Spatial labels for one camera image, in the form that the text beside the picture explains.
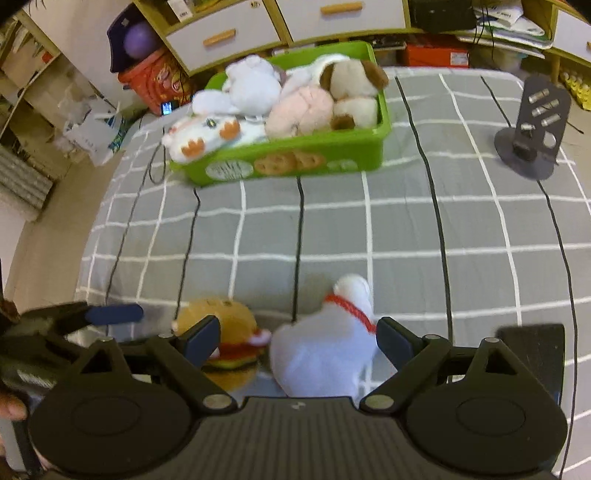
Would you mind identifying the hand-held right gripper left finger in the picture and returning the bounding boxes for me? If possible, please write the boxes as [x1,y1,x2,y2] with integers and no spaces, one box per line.
[55,315,238,414]

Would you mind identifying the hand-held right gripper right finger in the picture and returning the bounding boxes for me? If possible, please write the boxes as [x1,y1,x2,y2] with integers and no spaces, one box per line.
[360,316,560,414]

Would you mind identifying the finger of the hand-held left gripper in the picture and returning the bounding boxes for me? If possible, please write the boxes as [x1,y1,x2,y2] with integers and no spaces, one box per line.
[44,302,145,340]

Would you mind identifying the hamburger plush toy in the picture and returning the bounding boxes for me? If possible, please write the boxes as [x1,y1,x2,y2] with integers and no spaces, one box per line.
[172,298,273,386]

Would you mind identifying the white plush red scarf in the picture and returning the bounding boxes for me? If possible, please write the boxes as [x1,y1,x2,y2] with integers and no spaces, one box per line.
[269,273,377,400]

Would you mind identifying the green plastic bin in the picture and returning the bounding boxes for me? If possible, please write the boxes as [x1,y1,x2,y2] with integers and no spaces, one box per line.
[168,41,393,188]

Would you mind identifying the white cat plush orange paws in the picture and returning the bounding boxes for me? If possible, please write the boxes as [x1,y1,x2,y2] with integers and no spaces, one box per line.
[161,113,269,164]

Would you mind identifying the white knit glove orange cuff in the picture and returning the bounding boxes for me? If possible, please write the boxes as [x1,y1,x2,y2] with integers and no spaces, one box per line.
[191,89,232,116]

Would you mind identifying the person's left hand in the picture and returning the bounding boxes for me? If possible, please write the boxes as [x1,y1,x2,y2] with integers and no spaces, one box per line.
[0,392,28,422]

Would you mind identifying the grey checked blanket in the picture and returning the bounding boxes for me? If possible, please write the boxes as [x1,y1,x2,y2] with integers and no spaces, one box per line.
[74,65,591,480]

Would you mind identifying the black flat plate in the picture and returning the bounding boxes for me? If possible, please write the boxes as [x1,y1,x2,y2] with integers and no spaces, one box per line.
[495,323,566,370]

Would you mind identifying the grey ribbed panel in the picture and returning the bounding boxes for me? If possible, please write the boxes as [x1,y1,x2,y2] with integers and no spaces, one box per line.
[0,143,54,222]

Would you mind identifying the white plastic bag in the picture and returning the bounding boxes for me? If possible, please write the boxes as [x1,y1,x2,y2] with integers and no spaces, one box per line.
[62,99,125,167]

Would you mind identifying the black metal phone stand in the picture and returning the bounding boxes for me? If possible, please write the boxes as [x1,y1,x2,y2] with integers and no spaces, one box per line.
[494,75,573,181]

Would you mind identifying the pink plush toy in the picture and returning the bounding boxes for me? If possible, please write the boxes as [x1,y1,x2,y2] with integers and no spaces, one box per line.
[265,85,335,139]

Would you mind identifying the white knit glove red cuff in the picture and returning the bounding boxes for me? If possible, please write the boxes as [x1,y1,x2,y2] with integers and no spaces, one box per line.
[224,54,283,116]

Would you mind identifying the light wooden shelf rack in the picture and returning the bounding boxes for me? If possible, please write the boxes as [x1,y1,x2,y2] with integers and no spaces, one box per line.
[0,9,70,148]

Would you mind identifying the brown and white dog plush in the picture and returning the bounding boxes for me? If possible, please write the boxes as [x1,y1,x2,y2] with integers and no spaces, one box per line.
[284,53,391,132]

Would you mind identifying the purple ball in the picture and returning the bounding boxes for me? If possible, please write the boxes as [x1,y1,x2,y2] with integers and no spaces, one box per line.
[124,23,160,56]

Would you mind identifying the orange cardboard box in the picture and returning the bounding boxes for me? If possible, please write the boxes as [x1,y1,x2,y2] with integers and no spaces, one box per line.
[403,44,472,69]

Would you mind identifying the row of yellow bottles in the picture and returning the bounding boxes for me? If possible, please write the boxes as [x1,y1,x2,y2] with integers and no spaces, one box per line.
[558,69,591,112]

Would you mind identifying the black box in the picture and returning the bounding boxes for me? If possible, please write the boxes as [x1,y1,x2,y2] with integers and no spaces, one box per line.
[409,0,476,33]

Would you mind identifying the stack of papers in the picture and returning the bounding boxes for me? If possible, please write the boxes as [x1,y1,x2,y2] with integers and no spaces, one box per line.
[475,4,552,49]

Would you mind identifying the white drawer wooden handle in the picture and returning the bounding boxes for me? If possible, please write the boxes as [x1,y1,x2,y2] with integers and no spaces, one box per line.
[551,0,591,61]
[164,0,289,75]
[277,0,409,42]

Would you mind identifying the wooden frame cabinet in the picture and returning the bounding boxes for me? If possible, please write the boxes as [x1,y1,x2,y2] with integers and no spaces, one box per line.
[134,0,591,77]

